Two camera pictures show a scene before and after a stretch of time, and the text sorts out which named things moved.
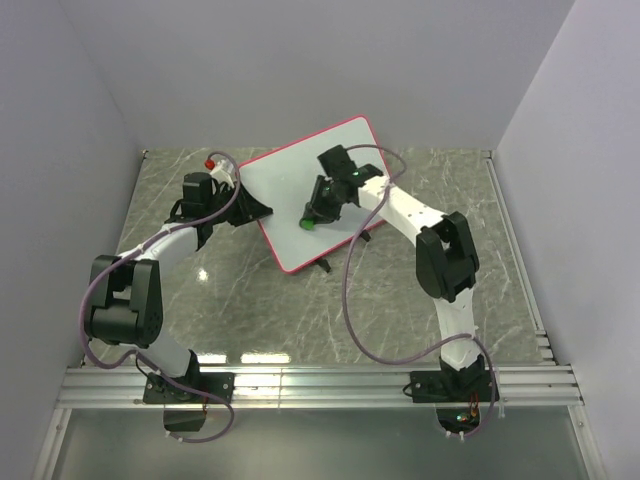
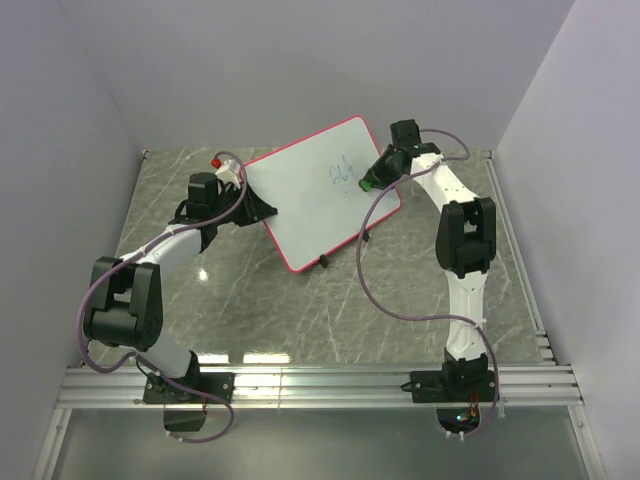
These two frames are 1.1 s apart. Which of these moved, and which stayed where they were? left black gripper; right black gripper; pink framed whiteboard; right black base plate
Moved: right black gripper
Stayed: pink framed whiteboard; right black base plate; left black gripper
